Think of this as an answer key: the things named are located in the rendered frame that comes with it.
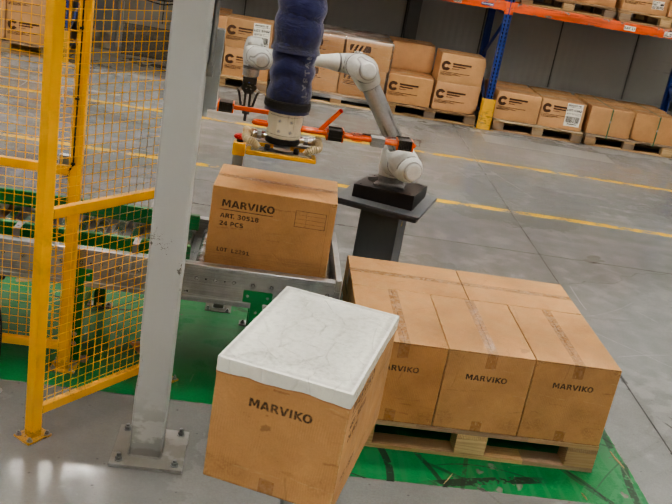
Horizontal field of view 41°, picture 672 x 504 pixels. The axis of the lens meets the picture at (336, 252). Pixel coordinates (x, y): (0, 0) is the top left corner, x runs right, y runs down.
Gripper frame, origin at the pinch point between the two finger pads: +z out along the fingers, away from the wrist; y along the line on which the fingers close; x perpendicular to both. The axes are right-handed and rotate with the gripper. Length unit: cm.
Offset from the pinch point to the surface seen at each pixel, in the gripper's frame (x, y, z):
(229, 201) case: 67, -2, 31
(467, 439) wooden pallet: 118, -127, 112
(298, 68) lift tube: 59, -26, -35
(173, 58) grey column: 161, 17, -44
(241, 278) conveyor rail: 80, -13, 64
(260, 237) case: 67, -19, 47
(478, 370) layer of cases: 120, -125, 76
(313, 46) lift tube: 57, -31, -46
